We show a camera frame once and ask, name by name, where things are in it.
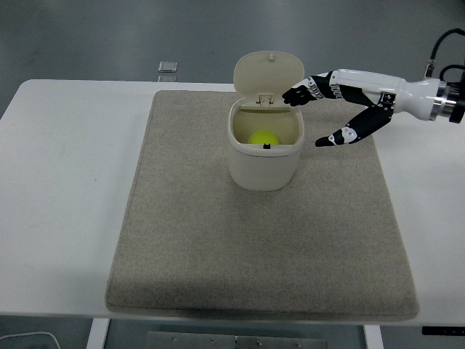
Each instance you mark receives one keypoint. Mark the cream bin with flip lid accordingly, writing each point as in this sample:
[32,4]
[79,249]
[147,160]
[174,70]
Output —
[263,171]

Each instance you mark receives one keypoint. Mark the grey metal plate with screws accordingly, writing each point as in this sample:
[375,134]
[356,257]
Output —
[218,341]

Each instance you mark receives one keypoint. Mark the beige felt mat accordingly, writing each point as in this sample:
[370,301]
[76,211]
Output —
[218,247]

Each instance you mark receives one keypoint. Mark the yellow-green tennis ball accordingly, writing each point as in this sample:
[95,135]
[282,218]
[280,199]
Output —
[263,137]

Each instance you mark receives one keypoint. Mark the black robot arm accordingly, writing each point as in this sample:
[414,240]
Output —
[450,103]

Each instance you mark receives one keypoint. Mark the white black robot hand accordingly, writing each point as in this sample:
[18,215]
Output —
[414,96]

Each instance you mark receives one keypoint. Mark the black table control panel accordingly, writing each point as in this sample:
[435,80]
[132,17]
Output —
[443,330]

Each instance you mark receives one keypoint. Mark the small silver floor plate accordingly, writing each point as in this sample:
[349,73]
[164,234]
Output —
[167,78]
[168,66]

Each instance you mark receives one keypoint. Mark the white table leg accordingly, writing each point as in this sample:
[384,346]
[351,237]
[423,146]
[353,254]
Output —
[372,338]
[97,334]

